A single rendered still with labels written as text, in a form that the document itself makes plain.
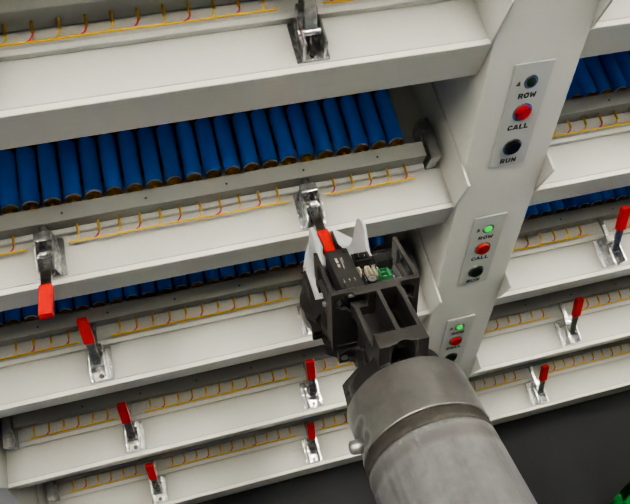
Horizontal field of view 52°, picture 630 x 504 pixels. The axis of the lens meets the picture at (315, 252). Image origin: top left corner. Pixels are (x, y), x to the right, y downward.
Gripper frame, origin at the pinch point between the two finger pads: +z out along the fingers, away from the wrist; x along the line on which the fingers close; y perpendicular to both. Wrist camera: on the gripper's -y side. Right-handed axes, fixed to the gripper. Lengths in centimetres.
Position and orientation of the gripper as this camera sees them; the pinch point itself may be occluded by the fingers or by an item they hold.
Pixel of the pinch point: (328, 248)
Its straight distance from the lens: 62.7
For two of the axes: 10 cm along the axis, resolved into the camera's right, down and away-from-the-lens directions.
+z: -2.6, -6.1, 7.5
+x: -9.7, 1.9, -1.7
